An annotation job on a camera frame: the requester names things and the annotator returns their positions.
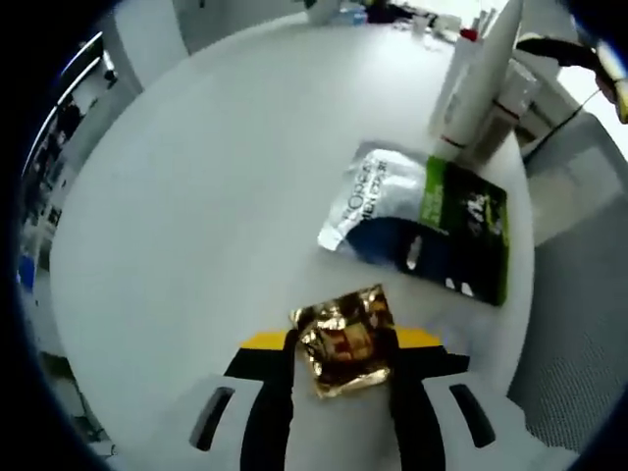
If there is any white skincare tube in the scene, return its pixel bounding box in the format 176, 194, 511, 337
460, 0, 523, 158

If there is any white red-ringed skincare bottle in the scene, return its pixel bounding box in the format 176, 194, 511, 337
473, 61, 542, 163

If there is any green silver skincare sachet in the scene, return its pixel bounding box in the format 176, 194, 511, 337
316, 140, 509, 307

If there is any gold foil skincare sachet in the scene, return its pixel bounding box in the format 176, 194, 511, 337
288, 283, 396, 400

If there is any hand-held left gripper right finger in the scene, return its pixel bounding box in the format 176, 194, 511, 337
387, 325, 529, 471

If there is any silver skincare bottle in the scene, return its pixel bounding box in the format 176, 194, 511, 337
426, 41, 492, 161

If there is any grey mesh office chair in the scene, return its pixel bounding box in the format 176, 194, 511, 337
506, 28, 628, 455

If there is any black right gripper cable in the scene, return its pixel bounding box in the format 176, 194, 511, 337
521, 86, 605, 151

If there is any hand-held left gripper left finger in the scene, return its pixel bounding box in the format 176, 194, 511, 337
169, 329, 296, 471

